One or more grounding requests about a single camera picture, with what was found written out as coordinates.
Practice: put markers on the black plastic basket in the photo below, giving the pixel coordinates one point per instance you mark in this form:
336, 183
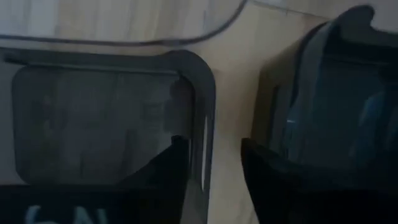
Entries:
93, 124
342, 109

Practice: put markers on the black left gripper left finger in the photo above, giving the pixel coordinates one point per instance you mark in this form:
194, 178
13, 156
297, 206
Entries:
161, 186

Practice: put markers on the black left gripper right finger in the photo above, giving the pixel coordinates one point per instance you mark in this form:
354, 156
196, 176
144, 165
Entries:
280, 193

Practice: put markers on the clear plastic basket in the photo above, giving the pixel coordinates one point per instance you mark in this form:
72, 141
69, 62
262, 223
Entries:
124, 21

